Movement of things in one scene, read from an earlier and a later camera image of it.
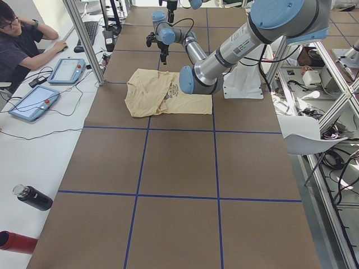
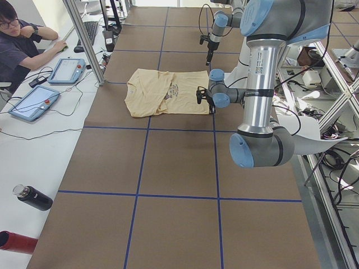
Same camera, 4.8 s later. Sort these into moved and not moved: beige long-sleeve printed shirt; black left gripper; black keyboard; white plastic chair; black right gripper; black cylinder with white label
Moved: black left gripper; black right gripper
Not moved: black keyboard; black cylinder with white label; white plastic chair; beige long-sleeve printed shirt
